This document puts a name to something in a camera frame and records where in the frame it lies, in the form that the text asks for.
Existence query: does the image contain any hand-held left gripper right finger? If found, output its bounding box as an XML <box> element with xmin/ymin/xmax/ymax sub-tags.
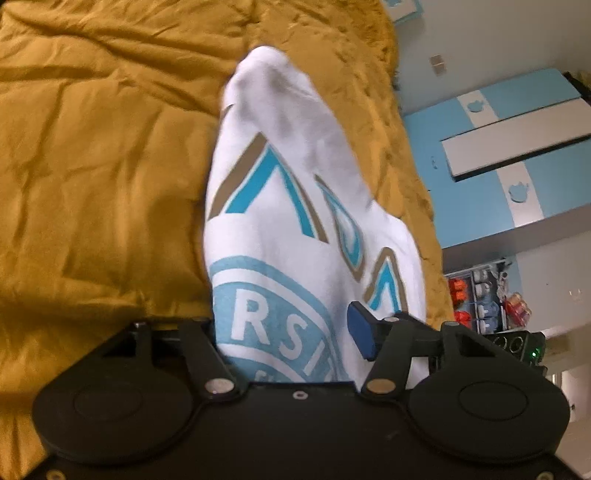
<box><xmin>346</xmin><ymin>301</ymin><xmax>498</xmax><ymax>400</ymax></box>

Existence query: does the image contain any white panel with blue frame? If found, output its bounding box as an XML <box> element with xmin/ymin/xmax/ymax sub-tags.
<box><xmin>382</xmin><ymin>0</ymin><xmax>422</xmax><ymax>23</ymax></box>

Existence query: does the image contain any white t-shirt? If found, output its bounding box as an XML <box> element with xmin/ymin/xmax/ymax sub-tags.
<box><xmin>202</xmin><ymin>45</ymin><xmax>426</xmax><ymax>385</ymax></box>

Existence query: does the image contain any mustard yellow blanket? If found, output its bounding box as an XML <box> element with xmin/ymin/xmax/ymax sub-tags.
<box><xmin>0</xmin><ymin>0</ymin><xmax>455</xmax><ymax>468</ymax></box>

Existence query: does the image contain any blue and white wardrobe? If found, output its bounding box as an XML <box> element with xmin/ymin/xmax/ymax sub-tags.
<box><xmin>401</xmin><ymin>68</ymin><xmax>591</xmax><ymax>252</ymax></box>

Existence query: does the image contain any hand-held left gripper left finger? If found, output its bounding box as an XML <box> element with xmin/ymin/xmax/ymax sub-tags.
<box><xmin>100</xmin><ymin>318</ymin><xmax>246</xmax><ymax>398</ymax></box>

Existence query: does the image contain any shelf of colourful small containers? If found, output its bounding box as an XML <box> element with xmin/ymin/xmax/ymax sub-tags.
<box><xmin>444</xmin><ymin>259</ymin><xmax>534</xmax><ymax>334</ymax></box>

